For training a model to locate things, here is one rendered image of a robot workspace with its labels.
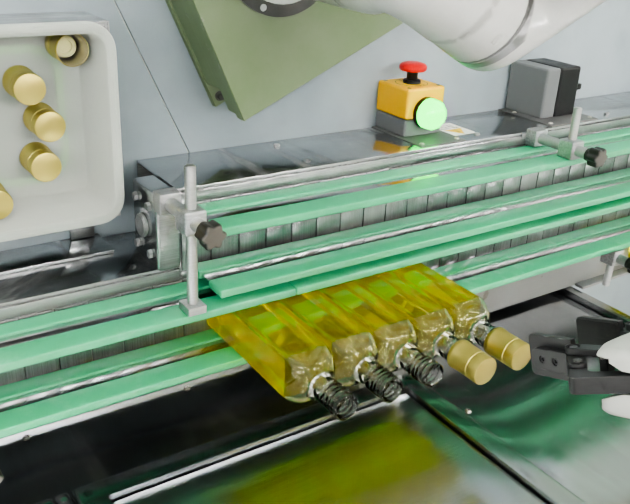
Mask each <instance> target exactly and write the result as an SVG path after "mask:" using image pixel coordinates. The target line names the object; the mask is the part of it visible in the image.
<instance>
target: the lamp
mask: <svg viewBox="0 0 630 504"><path fill-rule="evenodd" d="M445 119H446V108H445V106H444V104H443V103H442V102H441V101H439V100H436V99H435V98H432V97H424V98H422V99H421V100H419V101H418V103H417V104H416V106H415V108H414V111H413V120H414V122H415V124H416V125H417V126H418V127H421V128H424V129H428V130H435V129H437V128H439V127H440V126H441V125H442V124H443V123H444V121H445Z"/></svg>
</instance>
